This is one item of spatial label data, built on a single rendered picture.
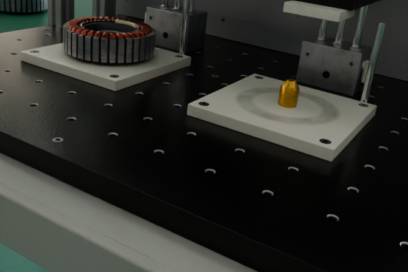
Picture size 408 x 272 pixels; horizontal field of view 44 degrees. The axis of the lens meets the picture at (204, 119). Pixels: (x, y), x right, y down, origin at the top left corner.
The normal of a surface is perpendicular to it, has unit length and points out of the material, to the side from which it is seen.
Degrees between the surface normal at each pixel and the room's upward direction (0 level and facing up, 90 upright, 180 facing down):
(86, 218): 0
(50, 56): 0
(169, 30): 90
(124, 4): 90
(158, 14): 90
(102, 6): 90
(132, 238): 0
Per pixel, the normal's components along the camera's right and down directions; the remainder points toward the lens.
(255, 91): 0.10, -0.92
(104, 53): 0.06, 0.38
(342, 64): -0.52, 0.28
